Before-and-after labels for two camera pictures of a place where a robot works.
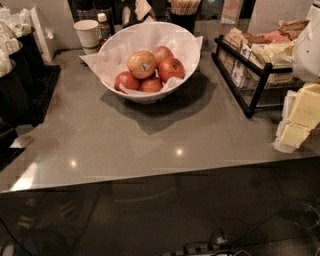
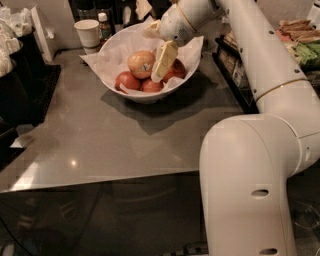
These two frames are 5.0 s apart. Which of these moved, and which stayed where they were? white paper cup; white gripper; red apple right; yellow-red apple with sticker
Moved: white gripper
Stayed: white paper cup; red apple right; yellow-red apple with sticker
